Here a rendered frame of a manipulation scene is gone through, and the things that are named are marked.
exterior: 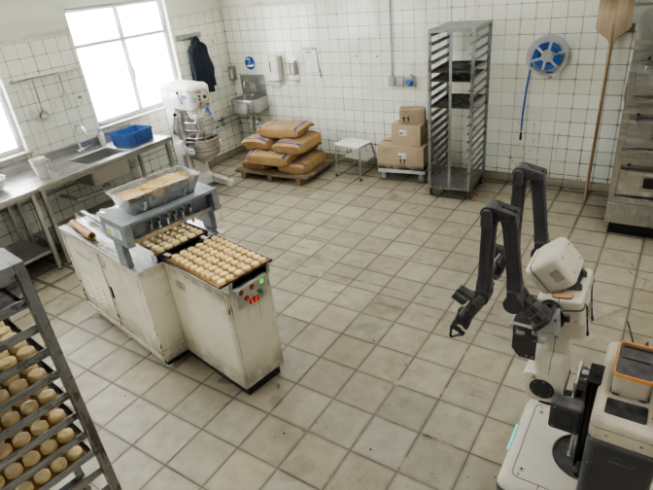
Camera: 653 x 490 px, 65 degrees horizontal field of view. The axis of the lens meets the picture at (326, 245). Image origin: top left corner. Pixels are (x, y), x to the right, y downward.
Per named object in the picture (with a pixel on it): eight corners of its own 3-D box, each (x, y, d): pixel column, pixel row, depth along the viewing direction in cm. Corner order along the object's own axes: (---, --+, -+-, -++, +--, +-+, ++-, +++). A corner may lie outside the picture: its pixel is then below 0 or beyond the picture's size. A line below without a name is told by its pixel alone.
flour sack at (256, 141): (264, 153, 686) (262, 140, 678) (241, 150, 707) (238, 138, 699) (295, 137, 737) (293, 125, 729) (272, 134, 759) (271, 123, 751)
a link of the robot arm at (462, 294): (486, 300, 205) (492, 290, 211) (462, 283, 208) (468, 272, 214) (470, 318, 213) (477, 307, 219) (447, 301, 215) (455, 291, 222)
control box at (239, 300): (235, 309, 310) (231, 290, 304) (265, 291, 325) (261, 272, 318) (239, 311, 308) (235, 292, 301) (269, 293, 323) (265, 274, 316)
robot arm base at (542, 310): (550, 322, 192) (557, 305, 201) (533, 307, 193) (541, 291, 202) (533, 333, 198) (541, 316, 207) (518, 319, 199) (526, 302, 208)
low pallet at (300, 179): (235, 177, 725) (234, 169, 720) (269, 158, 784) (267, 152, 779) (307, 187, 667) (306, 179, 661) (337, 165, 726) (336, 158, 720)
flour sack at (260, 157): (244, 163, 700) (242, 152, 692) (261, 154, 731) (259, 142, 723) (289, 168, 667) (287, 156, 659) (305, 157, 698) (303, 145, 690)
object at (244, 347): (189, 358, 384) (159, 254, 342) (225, 334, 405) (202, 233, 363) (249, 400, 339) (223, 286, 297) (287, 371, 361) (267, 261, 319)
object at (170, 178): (111, 201, 338) (108, 192, 335) (180, 175, 371) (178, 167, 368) (130, 210, 321) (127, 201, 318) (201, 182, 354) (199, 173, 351)
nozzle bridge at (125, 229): (113, 260, 353) (97, 215, 337) (199, 220, 398) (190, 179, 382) (136, 273, 332) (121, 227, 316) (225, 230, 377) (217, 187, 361)
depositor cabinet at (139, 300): (90, 312, 453) (58, 227, 413) (161, 276, 497) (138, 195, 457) (168, 372, 372) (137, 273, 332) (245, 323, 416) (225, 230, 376)
